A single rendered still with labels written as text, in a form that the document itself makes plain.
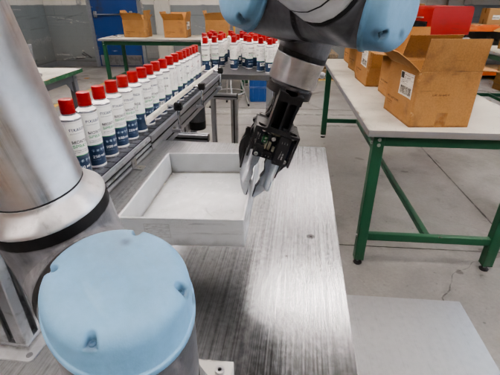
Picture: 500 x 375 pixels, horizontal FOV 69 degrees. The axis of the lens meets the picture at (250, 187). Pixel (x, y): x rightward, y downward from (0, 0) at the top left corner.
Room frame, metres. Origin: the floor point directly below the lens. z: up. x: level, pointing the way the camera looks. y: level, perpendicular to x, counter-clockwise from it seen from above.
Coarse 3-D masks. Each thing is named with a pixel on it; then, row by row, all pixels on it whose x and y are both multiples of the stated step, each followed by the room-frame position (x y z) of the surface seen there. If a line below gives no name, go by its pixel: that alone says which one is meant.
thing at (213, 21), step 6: (204, 12) 5.96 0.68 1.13; (210, 18) 5.86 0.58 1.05; (216, 18) 5.85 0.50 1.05; (222, 18) 5.85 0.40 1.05; (210, 24) 5.87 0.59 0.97; (216, 24) 5.87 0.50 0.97; (222, 24) 5.87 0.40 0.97; (228, 24) 5.94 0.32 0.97; (210, 30) 5.87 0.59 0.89; (216, 30) 5.87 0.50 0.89; (222, 30) 5.86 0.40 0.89; (228, 30) 5.91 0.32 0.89
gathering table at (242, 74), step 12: (228, 60) 2.91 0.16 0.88; (204, 72) 2.40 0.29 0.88; (216, 72) 2.40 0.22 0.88; (228, 72) 2.40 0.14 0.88; (240, 72) 2.40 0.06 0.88; (252, 72) 2.40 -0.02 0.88; (264, 72) 2.40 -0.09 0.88; (216, 108) 3.04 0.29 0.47; (216, 120) 3.02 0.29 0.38; (216, 132) 3.01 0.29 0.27
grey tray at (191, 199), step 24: (168, 168) 0.73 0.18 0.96; (192, 168) 0.74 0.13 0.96; (216, 168) 0.73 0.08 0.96; (144, 192) 0.59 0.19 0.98; (168, 192) 0.65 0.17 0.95; (192, 192) 0.64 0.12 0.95; (216, 192) 0.64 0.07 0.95; (240, 192) 0.64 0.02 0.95; (120, 216) 0.48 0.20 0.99; (144, 216) 0.56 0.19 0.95; (168, 216) 0.55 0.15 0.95; (192, 216) 0.55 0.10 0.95; (216, 216) 0.55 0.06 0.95; (240, 216) 0.55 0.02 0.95; (168, 240) 0.47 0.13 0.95; (192, 240) 0.47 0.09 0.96; (216, 240) 0.47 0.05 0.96; (240, 240) 0.46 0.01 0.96
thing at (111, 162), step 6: (138, 138) 1.15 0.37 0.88; (144, 138) 1.16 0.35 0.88; (132, 144) 1.09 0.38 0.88; (120, 150) 1.04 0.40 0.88; (126, 150) 1.04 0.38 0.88; (120, 156) 0.99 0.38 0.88; (108, 162) 0.95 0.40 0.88; (114, 162) 0.95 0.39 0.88; (102, 168) 0.91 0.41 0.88; (108, 168) 0.91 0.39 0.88; (102, 174) 0.87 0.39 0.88
